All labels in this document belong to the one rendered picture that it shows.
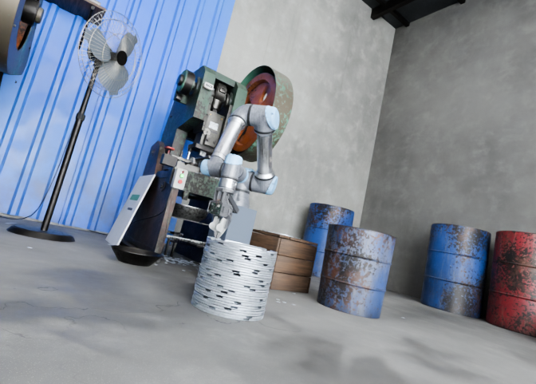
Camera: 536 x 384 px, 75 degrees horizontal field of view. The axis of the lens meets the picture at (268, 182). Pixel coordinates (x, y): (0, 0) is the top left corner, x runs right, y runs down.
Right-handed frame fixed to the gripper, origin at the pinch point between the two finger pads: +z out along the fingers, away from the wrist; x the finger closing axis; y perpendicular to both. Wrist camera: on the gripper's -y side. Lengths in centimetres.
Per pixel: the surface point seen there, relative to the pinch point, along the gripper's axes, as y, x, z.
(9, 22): 51, -126, -83
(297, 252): -98, -5, 1
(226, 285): 14.1, 19.4, 15.9
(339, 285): -81, 32, 13
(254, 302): 5.1, 27.1, 20.3
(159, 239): -48, -81, 12
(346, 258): -80, 33, -3
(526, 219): -334, 143, -84
